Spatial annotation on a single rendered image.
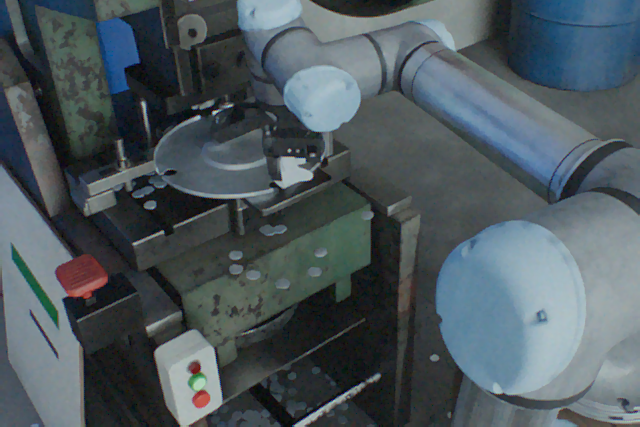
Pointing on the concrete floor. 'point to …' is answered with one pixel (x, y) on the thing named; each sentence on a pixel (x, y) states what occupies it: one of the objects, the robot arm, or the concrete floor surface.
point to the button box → (174, 398)
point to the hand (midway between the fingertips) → (280, 179)
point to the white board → (38, 308)
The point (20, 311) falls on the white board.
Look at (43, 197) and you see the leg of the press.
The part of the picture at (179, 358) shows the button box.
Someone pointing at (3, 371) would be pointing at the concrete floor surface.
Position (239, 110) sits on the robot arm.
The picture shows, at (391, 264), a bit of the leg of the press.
